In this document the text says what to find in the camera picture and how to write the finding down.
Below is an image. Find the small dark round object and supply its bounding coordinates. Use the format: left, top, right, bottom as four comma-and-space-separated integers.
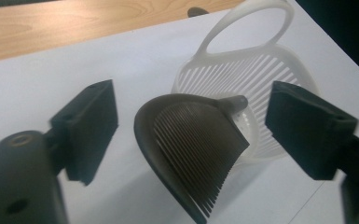
186, 6, 210, 19

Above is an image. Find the black spatula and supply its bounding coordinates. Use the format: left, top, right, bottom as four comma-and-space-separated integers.
132, 92, 252, 224

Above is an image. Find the wooden table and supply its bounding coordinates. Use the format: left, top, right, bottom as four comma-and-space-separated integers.
0, 0, 247, 65

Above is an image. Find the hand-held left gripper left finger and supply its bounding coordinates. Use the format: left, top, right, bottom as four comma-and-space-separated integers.
49, 78, 120, 187

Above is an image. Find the white plastic basket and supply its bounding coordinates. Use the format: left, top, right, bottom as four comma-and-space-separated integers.
171, 0, 322, 166

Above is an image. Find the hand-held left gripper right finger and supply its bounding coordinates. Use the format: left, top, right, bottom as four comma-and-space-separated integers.
264, 80, 359, 182

